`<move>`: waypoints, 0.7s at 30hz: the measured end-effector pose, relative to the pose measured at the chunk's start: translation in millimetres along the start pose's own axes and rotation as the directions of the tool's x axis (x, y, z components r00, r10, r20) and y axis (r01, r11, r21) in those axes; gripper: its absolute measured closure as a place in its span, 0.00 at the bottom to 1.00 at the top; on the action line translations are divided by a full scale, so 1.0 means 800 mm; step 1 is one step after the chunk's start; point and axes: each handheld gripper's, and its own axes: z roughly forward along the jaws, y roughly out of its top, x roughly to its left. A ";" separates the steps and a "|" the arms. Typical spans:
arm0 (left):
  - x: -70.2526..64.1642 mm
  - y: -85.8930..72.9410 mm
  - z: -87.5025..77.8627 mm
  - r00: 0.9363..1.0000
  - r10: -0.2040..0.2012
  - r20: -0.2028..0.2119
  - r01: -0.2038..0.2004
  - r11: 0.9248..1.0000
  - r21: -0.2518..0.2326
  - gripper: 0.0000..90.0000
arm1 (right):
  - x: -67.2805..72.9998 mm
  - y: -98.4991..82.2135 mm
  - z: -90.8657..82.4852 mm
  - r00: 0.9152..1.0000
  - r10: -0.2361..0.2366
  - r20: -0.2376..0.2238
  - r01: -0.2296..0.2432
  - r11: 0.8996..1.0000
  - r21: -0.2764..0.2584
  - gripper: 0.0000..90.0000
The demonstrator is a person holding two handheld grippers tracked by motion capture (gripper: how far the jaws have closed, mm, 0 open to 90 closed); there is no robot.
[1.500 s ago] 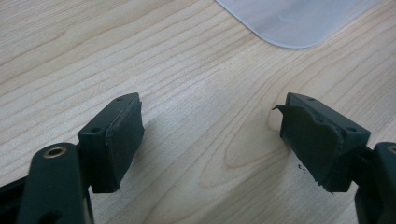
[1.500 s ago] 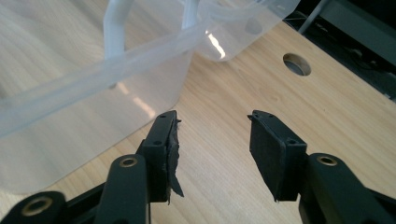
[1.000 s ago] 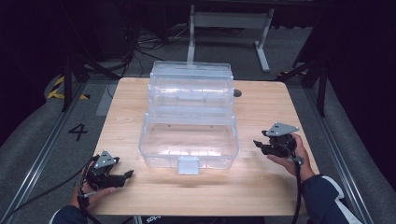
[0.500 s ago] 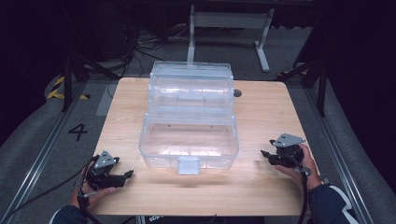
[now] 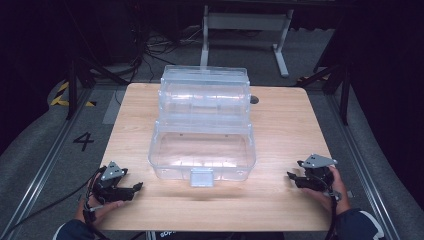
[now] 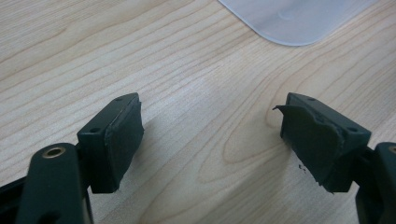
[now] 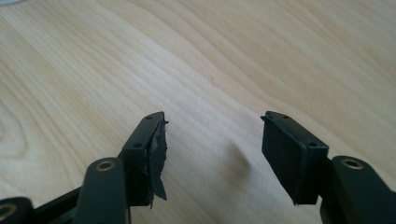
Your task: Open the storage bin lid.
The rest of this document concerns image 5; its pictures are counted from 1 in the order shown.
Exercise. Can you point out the clear plastic tiered storage box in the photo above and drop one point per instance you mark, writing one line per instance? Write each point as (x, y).
(200, 153)

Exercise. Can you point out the person's right hand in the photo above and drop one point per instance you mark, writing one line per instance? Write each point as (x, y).
(338, 196)

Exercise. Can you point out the white metal stand frame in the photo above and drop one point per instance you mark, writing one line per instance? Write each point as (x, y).
(246, 21)

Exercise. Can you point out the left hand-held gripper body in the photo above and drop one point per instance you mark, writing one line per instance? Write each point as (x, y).
(111, 173)

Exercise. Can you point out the dark round table grommet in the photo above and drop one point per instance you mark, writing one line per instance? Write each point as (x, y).
(254, 99)

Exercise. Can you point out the metal floor rail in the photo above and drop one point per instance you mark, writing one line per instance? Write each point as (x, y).
(363, 160)
(40, 173)

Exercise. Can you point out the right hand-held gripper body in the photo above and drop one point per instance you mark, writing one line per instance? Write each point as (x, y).
(318, 173)

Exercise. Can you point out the person's left hand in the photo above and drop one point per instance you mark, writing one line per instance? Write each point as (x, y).
(106, 207)

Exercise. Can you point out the yellow black floor tape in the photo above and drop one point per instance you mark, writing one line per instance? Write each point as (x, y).
(61, 96)

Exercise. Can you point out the person's dark torso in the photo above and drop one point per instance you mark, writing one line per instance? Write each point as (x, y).
(213, 236)

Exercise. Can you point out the black tripod stand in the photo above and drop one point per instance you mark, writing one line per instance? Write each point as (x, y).
(72, 83)
(344, 93)

